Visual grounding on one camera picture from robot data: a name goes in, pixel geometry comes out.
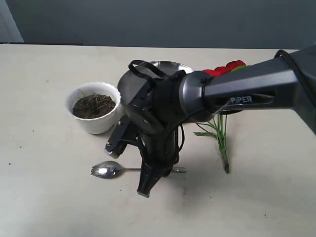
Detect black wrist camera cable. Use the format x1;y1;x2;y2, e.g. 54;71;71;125
128;59;186;81

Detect round stainless steel plate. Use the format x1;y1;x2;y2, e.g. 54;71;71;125
116;60;244;124

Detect silver metal spork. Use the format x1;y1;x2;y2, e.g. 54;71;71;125
90;160;187;179

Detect dark potting soil with fibers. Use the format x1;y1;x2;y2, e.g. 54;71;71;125
72;94;116;119

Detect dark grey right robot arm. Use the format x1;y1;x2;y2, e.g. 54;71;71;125
118;46;316;197

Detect green plant stems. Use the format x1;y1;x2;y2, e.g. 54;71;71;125
194;60;247;173

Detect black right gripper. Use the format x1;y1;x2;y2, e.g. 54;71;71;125
122;76;185;198

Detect white scalloped flower pot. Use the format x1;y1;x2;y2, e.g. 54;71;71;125
66;82;123;134

